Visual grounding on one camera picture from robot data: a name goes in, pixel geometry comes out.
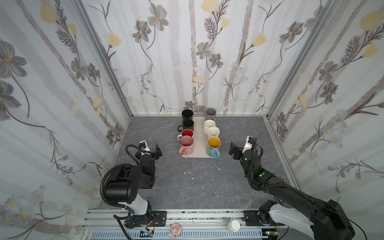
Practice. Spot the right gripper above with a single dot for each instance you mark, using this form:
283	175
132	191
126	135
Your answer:
240	151

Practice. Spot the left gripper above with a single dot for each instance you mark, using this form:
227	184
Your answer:
155	156

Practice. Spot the blue butterfly mug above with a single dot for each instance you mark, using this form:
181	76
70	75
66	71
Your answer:
213	147

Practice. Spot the light pink mug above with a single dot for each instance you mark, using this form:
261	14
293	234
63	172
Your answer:
213	132

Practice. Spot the dark pink mug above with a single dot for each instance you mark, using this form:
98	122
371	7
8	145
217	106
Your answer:
187	146

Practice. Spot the white ribbed mug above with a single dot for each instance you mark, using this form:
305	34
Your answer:
208	124

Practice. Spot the cream white mug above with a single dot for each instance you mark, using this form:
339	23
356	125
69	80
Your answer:
186	132

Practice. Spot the grey ceramic mug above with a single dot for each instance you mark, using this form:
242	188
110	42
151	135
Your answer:
211	114

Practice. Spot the black and white mug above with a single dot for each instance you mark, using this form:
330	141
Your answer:
187	114

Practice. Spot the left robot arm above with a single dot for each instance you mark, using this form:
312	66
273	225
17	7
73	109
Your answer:
119	188

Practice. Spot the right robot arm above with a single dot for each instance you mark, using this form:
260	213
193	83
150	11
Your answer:
314	217

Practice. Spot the beige rectangular tray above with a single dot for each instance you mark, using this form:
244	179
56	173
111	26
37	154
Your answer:
200	140

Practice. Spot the white round knob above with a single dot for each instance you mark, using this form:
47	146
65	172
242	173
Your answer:
233	226

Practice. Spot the pink toy figure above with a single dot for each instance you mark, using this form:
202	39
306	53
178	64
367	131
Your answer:
175	231

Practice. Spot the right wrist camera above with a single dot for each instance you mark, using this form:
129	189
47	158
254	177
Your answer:
251	144

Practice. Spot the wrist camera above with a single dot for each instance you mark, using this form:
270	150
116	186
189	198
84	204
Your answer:
144	148
251	144

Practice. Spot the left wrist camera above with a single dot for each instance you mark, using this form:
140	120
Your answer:
144	148

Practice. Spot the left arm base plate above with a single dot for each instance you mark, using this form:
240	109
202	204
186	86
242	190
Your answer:
160	218

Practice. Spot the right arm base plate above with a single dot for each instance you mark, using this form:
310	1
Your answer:
252	218

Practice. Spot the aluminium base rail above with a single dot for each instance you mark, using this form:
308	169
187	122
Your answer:
195	224

